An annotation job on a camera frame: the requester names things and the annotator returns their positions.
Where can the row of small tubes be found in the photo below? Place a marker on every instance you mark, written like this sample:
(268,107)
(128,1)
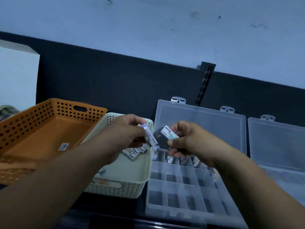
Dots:
(169,159)

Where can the narrow black shelf back panel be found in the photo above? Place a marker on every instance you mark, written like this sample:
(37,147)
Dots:
(257,97)

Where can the pile of small tubes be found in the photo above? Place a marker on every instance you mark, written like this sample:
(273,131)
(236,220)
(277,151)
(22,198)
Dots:
(133,152)

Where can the orange plastic basket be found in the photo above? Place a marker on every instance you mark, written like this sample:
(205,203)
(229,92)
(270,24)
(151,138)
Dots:
(43,138)

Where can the white perforated plastic basket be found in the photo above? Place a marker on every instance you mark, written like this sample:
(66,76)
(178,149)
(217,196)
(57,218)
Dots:
(131,174)

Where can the person's right forearm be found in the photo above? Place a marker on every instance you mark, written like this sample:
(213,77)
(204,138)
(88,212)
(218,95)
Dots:
(262,197)

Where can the person's left hand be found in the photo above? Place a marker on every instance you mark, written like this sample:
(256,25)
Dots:
(119,138)

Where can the black slotted shelf upright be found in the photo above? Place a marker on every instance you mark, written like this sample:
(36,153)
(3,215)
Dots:
(207,73)

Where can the white barcode sticker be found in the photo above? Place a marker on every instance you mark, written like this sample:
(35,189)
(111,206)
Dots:
(63,146)

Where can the white cardboard box open lid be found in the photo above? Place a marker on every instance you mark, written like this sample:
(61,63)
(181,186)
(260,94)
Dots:
(16,78)

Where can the person's right hand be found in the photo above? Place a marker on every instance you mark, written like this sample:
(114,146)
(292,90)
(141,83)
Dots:
(197,145)

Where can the white green-labelled small tube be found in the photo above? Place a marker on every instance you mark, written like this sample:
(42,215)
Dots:
(168,131)

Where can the purple-capped small tube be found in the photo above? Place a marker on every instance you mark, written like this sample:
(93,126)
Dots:
(150,137)

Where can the wide black shelf back panel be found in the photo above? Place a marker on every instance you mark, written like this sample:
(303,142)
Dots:
(119,83)

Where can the person's left forearm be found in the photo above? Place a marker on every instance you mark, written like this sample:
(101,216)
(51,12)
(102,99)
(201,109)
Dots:
(47,188)

